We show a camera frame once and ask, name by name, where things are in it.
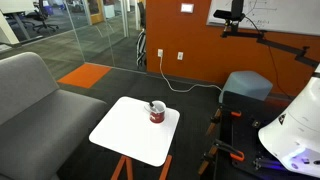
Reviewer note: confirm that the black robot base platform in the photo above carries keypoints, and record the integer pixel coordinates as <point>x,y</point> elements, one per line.
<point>242,133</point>

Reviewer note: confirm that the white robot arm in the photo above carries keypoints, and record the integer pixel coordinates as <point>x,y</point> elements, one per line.
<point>294,136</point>

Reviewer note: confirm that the red and white mug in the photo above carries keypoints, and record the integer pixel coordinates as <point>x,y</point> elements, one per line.
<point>157,116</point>

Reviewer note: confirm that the black white striped chair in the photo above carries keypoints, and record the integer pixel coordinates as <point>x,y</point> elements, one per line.
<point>141,41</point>

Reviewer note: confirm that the white square side table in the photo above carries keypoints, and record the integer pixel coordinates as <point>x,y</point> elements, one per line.
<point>127,129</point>

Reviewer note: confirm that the orange black clamp upper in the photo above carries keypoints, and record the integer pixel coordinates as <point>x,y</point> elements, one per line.
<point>217,117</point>

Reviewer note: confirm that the orange black clamp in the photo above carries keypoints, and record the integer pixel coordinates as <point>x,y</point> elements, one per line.
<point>217,117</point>
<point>219,147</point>

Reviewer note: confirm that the light blue grey ottoman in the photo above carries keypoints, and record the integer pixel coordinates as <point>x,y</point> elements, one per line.
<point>247,83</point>

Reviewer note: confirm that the orange black clamp lower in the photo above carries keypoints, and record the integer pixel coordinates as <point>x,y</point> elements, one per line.
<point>219,147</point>

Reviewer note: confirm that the grey fabric sofa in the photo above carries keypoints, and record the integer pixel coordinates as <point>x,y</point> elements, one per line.
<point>40,124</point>

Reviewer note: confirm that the black office chair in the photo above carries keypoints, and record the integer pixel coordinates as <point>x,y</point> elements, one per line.
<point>42,15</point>

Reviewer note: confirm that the white office desk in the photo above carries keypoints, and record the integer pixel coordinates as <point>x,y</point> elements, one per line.
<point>14,8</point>

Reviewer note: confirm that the white wall outlet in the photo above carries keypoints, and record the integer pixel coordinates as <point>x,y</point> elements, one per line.
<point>160,53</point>

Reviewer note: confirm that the white wall outlet plate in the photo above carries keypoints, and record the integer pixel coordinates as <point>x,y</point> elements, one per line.
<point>180,56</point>

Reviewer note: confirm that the white wall control panel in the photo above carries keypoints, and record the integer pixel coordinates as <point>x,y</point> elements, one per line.
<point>187,8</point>

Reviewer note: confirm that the black camera on boom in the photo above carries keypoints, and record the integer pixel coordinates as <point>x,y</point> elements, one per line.
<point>235,14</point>

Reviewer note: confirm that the whiteboard on wall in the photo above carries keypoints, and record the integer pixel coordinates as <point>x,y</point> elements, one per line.
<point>289,16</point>

